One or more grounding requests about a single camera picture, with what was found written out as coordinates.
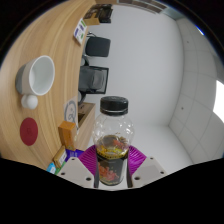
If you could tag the black office chair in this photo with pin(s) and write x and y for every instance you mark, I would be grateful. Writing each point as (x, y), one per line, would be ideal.
(98, 46)

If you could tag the stack of brown boxes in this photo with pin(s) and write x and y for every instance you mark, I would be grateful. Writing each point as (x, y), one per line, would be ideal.
(98, 15)

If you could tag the small blue sachet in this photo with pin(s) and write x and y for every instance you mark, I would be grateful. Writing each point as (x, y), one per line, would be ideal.
(51, 167)

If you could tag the white and grey mug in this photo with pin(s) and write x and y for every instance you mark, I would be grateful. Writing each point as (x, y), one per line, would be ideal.
(38, 76)

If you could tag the white and green pamphlet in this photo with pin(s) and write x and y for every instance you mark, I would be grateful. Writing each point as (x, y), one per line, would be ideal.
(80, 31)

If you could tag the small yellow box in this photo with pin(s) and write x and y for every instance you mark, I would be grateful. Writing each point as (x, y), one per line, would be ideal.
(60, 156)

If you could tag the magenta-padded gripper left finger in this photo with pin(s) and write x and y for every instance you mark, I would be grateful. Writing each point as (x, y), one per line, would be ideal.
(75, 171)

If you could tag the wooden side desk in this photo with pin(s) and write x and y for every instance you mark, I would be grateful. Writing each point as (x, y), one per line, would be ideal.
(86, 123)

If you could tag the grey mesh office chair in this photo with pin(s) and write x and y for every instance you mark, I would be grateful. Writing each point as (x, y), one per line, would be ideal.
(93, 80)

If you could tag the orange-brown cardboard box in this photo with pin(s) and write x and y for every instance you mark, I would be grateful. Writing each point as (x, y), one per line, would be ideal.
(67, 133)

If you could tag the clear bottle with black cap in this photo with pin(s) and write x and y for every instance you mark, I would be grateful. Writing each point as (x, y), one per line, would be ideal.
(113, 130)

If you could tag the flat round red coaster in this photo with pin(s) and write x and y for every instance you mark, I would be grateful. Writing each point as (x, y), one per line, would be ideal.
(28, 131)

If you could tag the paper with round print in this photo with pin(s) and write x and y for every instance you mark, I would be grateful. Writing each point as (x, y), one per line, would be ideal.
(70, 111)

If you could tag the rectangular ceiling light panel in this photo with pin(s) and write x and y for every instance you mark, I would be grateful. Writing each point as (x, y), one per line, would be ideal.
(219, 101)

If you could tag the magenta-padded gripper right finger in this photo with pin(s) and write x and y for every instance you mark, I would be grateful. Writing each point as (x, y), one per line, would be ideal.
(148, 170)

